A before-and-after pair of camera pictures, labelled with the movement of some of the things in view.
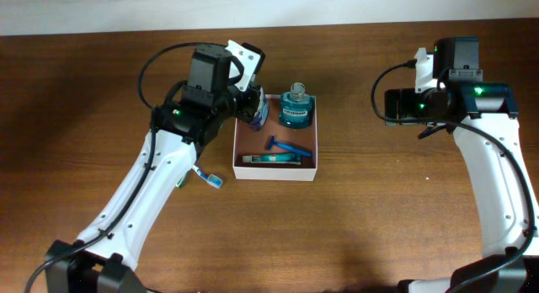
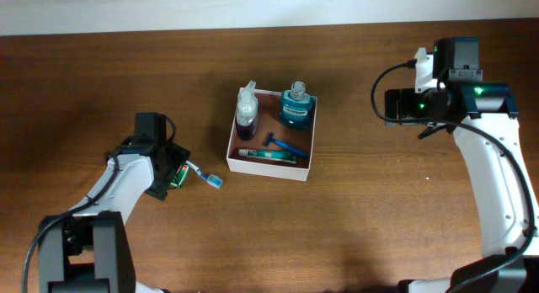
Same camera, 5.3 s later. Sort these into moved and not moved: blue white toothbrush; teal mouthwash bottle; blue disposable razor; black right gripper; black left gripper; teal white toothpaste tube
Moved: black left gripper; blue disposable razor; teal white toothpaste tube
Not moved: teal mouthwash bottle; black right gripper; blue white toothbrush
